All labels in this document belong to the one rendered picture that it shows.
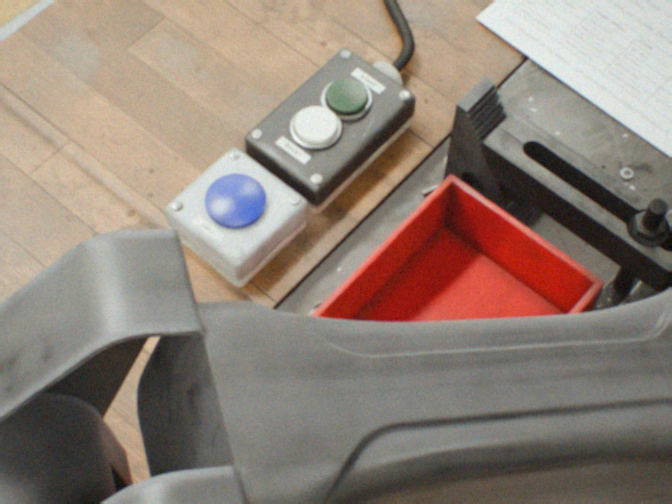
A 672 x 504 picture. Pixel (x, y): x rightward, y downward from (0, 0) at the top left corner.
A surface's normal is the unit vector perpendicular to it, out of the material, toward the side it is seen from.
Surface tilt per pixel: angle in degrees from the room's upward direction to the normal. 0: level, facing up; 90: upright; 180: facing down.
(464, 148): 90
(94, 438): 71
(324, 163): 0
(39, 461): 28
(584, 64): 1
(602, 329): 23
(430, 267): 0
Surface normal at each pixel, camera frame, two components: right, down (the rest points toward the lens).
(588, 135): 0.02, -0.50
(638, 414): 0.39, -0.55
